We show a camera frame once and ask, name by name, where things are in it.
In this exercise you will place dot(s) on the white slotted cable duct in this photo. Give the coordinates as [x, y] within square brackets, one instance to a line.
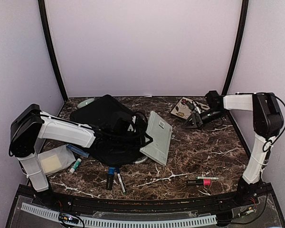
[123, 220]

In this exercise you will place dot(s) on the wrist white camera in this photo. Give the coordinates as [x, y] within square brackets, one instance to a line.
[195, 107]
[132, 121]

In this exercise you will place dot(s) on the floral square plate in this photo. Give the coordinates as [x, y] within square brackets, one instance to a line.
[182, 108]

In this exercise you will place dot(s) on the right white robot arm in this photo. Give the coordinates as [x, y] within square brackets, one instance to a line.
[268, 124]

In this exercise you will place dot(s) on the left black frame post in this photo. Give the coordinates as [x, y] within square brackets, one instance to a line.
[50, 49]

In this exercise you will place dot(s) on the sticky notes in plastic bag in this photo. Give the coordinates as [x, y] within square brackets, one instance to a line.
[55, 160]

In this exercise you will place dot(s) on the right black frame post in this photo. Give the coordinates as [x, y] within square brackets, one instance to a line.
[237, 46]

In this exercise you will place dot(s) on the dog picture book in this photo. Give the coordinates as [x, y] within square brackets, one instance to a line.
[77, 150]

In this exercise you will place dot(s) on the blue cap white pen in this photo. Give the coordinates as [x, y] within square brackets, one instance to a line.
[120, 180]

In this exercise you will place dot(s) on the white green glue stick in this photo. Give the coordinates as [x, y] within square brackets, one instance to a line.
[75, 165]

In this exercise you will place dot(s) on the pale green notebook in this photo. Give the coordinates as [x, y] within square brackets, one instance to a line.
[160, 131]

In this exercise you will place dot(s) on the black student backpack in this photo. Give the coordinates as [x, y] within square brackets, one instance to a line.
[108, 148]

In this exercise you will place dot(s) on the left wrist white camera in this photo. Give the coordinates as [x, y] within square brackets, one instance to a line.
[132, 121]

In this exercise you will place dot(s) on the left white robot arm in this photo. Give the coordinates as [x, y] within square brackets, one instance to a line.
[35, 124]

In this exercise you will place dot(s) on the small green circuit board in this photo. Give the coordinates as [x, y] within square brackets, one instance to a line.
[68, 219]

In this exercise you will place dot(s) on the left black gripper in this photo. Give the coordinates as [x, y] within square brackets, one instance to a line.
[141, 132]

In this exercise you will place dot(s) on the thin white green pen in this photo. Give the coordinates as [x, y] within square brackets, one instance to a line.
[209, 178]

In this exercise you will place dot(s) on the black frame post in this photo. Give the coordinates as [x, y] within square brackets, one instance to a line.
[237, 46]
[50, 49]

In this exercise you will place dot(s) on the pale green ceramic bowl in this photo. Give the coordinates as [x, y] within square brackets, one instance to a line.
[85, 102]

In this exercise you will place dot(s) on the blue cap black highlighter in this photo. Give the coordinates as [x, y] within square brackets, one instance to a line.
[110, 178]

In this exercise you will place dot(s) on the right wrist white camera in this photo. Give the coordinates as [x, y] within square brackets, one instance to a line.
[195, 107]

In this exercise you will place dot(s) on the pink cap black highlighter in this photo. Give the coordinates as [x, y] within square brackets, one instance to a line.
[198, 182]

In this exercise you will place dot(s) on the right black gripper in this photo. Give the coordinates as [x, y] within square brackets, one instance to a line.
[195, 126]

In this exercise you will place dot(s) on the black front table rail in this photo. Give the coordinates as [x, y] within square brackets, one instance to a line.
[223, 203]

